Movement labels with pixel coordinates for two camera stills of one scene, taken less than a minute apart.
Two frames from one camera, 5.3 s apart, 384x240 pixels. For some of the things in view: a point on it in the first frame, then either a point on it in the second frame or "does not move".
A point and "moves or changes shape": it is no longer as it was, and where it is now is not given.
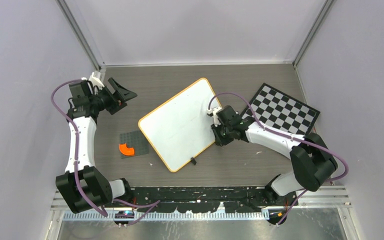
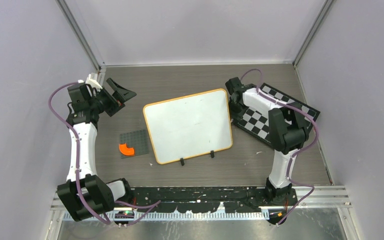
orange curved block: (125, 150) does not move
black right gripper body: (223, 133) → (236, 110)
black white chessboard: (274, 108) does not move
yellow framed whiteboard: (180, 128) moves or changes shape
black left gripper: (117, 99) does not move
